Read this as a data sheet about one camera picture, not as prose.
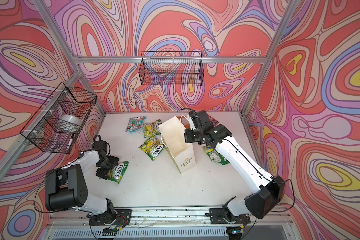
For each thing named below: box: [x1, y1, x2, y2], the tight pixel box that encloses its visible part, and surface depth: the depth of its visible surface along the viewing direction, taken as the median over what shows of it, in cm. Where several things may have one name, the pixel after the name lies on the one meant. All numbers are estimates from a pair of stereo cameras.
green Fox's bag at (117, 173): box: [108, 161, 129, 184], surface depth 87 cm
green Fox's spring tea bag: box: [203, 146, 230, 165], surface depth 94 cm
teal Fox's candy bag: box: [125, 115, 147, 133], surface depth 110 cm
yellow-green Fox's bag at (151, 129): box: [142, 119, 163, 139], surface depth 107 cm
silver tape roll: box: [59, 114, 82, 126], surface depth 75 cm
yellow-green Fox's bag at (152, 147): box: [138, 137, 165, 161], surface depth 98 cm
